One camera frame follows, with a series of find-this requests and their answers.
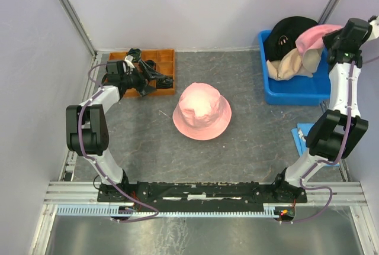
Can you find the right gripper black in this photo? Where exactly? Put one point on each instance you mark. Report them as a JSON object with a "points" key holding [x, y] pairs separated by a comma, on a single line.
{"points": [[327, 38]]}

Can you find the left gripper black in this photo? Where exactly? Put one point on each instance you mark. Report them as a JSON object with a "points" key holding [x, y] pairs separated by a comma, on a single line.
{"points": [[148, 74]]}

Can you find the pink bucket hat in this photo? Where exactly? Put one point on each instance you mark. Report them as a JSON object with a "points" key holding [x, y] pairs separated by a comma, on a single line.
{"points": [[202, 113], [312, 39]]}

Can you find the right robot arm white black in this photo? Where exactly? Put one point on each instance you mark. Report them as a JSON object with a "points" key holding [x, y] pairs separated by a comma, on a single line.
{"points": [[336, 133]]}

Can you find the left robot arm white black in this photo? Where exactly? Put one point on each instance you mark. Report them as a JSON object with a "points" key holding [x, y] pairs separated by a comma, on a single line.
{"points": [[86, 126]]}

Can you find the rolled black belt centre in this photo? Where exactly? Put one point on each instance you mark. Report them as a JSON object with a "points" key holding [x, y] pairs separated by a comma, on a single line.
{"points": [[151, 64]]}

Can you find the orange compartment tray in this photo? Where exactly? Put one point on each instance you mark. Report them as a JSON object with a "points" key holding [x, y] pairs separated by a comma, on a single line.
{"points": [[164, 63]]}

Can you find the rolled black belt top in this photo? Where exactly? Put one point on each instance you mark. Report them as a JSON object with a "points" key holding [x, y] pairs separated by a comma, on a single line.
{"points": [[136, 53]]}

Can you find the beige hat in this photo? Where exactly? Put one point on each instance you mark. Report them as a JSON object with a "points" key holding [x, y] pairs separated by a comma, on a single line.
{"points": [[295, 64]]}

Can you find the black cap with logo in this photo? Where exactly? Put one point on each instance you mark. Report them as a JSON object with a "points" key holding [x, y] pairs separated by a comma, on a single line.
{"points": [[282, 38]]}

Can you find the blue plastic bin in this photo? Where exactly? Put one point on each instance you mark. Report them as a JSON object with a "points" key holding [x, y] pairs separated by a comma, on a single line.
{"points": [[299, 90]]}

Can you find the blue cloth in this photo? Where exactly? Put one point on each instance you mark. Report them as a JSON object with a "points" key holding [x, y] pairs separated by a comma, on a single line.
{"points": [[299, 135]]}

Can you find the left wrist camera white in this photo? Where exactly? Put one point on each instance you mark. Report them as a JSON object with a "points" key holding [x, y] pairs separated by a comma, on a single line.
{"points": [[129, 66]]}

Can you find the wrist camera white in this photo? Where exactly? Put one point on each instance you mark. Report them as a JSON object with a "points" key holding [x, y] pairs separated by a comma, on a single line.
{"points": [[374, 23], [129, 66]]}

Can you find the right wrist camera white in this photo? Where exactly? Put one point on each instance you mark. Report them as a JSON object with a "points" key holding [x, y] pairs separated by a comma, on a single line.
{"points": [[374, 23]]}

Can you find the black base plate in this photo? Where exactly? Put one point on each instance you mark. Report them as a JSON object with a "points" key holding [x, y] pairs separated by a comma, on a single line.
{"points": [[214, 197]]}

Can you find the light blue cable duct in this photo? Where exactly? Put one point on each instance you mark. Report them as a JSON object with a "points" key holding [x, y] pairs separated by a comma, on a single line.
{"points": [[122, 211]]}

